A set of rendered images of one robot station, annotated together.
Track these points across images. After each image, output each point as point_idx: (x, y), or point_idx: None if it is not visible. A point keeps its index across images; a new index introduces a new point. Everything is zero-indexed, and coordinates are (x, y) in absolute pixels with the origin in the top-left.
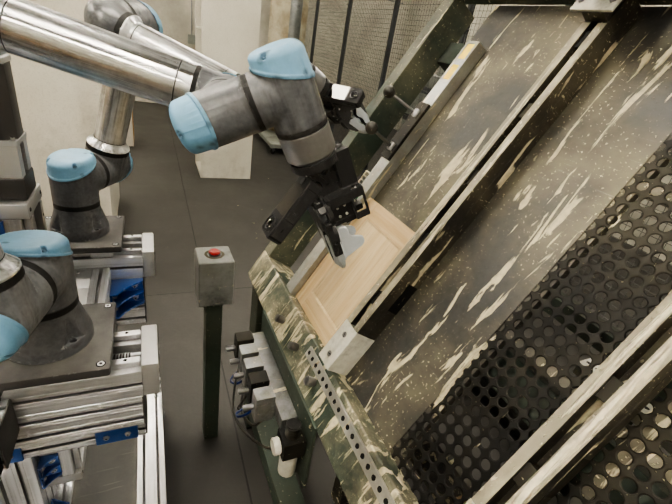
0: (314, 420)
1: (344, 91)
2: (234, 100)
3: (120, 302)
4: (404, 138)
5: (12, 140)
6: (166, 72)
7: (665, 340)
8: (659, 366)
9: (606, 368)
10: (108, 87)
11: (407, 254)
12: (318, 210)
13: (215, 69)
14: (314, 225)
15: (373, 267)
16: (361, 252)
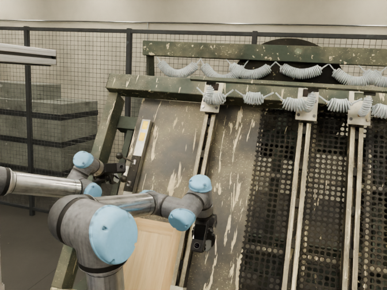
0: None
1: (114, 166)
2: (198, 204)
3: None
4: (135, 177)
5: (2, 285)
6: (147, 202)
7: (294, 220)
8: (300, 228)
9: (289, 237)
10: None
11: (185, 235)
12: (211, 231)
13: (70, 183)
14: None
15: (160, 252)
16: (144, 248)
